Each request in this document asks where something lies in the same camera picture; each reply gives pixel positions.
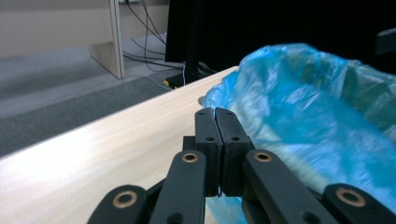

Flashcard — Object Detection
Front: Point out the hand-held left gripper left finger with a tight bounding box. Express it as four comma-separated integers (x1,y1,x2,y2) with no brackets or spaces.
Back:
182,107,223,198

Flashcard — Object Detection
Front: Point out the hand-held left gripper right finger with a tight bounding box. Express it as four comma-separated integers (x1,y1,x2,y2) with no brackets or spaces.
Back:
215,107,256,198

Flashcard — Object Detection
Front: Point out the blue plastic bag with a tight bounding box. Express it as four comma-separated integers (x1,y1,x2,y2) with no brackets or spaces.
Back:
201,42,396,224

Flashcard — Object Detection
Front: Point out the stand base with striped tape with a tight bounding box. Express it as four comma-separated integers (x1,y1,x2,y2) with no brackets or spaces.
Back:
163,62,219,90

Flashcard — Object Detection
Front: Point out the black curtain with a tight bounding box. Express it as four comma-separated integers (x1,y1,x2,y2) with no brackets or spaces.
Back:
163,0,396,77

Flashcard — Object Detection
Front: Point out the wooden desk back board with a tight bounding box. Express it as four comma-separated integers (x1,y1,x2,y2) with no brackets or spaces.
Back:
0,0,171,61

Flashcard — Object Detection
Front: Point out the thin white cable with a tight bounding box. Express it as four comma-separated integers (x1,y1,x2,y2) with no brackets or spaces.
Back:
146,61,189,91

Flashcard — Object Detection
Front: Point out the black cable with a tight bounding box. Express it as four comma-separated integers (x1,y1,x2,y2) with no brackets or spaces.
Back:
122,37,184,70
125,0,185,72

